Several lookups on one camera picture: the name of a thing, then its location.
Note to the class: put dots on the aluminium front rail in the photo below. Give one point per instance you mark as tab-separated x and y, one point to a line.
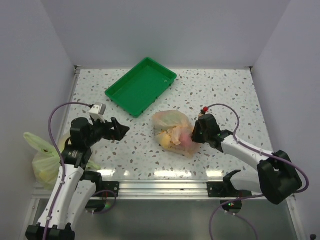
151	190

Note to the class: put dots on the aluminium side rail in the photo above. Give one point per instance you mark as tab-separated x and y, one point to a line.
77	70

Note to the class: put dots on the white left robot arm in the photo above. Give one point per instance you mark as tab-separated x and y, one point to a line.
75	185

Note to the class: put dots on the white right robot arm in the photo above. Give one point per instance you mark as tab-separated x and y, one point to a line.
274	175

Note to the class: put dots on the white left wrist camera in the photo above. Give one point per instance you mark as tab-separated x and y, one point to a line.
97	112

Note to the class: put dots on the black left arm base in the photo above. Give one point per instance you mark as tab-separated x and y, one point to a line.
105	187

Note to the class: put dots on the green translucent plastic bag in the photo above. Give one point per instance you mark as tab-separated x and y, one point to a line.
46	163

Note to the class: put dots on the orange translucent plastic bag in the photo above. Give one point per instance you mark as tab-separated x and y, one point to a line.
173	131

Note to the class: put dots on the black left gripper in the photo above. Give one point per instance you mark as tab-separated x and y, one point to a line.
119	131

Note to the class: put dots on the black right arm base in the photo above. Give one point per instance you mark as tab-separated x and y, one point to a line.
224	188

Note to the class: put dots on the green plastic tray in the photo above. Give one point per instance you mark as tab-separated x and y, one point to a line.
141	86

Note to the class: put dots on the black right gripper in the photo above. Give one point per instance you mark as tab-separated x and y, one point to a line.
194	136

